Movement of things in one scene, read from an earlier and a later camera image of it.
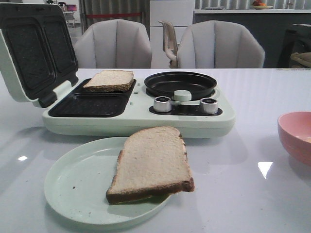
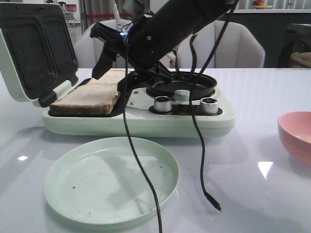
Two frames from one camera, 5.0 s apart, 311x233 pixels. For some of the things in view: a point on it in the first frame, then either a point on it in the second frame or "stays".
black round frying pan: x=200 y=86 stays
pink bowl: x=294 y=130 stays
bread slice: x=110 y=80 stays
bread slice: x=153 y=163 to x=96 y=96
